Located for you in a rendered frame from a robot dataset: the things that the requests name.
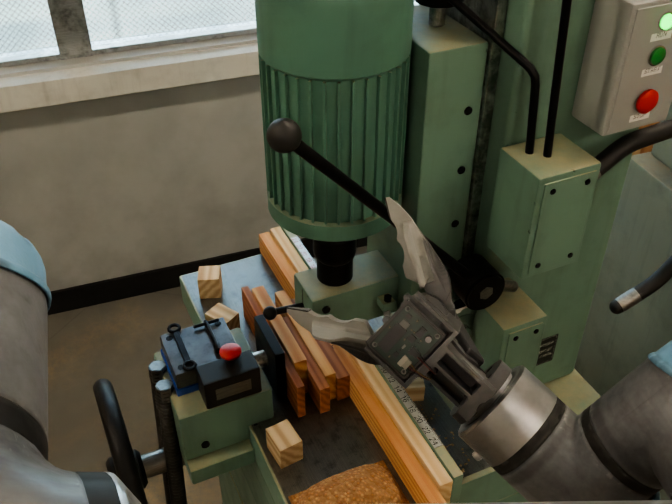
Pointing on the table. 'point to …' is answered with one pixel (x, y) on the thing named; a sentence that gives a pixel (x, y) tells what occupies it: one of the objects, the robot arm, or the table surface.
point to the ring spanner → (181, 347)
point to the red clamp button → (230, 351)
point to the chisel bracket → (365, 298)
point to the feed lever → (482, 270)
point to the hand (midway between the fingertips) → (336, 251)
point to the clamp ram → (270, 356)
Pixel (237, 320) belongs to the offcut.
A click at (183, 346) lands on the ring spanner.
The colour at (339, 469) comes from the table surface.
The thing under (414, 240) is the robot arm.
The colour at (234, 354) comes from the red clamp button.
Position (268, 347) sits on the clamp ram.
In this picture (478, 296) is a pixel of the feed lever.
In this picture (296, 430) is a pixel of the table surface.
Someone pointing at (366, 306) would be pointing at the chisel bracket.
